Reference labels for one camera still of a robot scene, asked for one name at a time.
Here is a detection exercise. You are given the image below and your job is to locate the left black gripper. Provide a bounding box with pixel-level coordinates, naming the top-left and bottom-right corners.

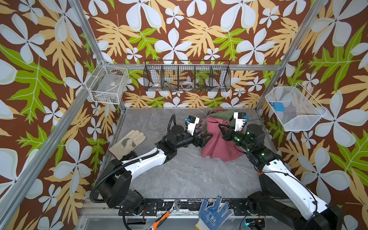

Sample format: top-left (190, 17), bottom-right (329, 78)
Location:
top-left (174, 126), bottom-right (213, 151)

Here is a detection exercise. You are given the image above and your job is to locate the maroon pink cloth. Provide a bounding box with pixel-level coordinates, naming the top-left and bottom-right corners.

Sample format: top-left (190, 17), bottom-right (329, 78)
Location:
top-left (201, 117), bottom-right (243, 162)

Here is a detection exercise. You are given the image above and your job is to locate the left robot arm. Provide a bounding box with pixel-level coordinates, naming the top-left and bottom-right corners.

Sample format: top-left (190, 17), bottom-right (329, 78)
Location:
top-left (89, 115), bottom-right (213, 215)

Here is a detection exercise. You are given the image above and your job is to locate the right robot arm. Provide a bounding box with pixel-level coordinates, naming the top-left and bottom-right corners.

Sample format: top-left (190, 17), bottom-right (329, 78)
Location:
top-left (218, 124), bottom-right (344, 230)

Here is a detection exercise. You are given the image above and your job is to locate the light pink cloth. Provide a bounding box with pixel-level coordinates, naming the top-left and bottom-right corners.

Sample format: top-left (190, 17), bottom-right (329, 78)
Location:
top-left (199, 116), bottom-right (209, 134)

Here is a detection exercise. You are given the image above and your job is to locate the green cloth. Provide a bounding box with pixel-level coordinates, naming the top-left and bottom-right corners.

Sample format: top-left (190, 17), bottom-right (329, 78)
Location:
top-left (209, 110), bottom-right (234, 121)

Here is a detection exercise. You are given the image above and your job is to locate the dusty rose cloth behind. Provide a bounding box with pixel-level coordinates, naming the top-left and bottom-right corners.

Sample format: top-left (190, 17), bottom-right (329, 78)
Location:
top-left (213, 106), bottom-right (226, 113)

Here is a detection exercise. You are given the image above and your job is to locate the white bowl in basket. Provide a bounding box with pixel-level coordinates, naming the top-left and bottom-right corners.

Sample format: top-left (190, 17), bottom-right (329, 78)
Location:
top-left (180, 80), bottom-right (195, 92)

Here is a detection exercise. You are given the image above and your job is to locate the blue object in basket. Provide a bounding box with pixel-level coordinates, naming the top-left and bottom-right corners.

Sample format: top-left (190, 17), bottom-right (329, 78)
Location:
top-left (272, 102), bottom-right (285, 112)

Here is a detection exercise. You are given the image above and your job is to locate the beige leather work glove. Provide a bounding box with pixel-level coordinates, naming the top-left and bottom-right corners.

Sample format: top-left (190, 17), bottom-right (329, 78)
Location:
top-left (109, 130), bottom-right (146, 160)

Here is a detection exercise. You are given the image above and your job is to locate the white mesh basket right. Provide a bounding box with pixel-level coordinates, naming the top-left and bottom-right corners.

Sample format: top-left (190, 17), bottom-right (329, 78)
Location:
top-left (265, 83), bottom-right (327, 132)

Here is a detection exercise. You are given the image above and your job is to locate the blue dotted knit glove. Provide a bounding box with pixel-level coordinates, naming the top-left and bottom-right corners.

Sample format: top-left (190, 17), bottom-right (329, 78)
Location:
top-left (195, 195), bottom-right (234, 230)

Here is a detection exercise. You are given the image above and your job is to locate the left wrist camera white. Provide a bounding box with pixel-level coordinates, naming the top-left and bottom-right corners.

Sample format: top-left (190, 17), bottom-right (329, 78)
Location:
top-left (186, 116), bottom-right (200, 136)

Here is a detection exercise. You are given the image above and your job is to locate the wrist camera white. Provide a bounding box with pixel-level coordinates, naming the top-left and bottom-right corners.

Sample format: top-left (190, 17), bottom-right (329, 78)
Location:
top-left (186, 116), bottom-right (200, 136)
top-left (233, 112), bottom-right (249, 131)

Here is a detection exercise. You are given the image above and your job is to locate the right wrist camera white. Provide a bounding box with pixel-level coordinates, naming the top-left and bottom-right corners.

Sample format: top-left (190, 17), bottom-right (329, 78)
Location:
top-left (233, 112), bottom-right (249, 131)

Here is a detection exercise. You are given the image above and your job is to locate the black wire basket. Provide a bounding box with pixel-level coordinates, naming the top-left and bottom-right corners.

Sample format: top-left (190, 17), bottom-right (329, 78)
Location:
top-left (142, 59), bottom-right (232, 92)

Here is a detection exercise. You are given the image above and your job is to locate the black mounting rail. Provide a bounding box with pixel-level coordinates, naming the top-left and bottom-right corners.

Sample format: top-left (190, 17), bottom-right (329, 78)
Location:
top-left (118, 198), bottom-right (258, 217)

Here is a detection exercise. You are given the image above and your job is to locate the orange handled wrench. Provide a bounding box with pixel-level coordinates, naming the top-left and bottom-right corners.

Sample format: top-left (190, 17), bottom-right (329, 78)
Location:
top-left (148, 199), bottom-right (181, 230)

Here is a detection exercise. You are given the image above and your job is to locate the white wire basket left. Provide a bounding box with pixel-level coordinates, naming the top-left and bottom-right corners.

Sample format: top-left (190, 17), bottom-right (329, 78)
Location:
top-left (86, 61), bottom-right (129, 104)

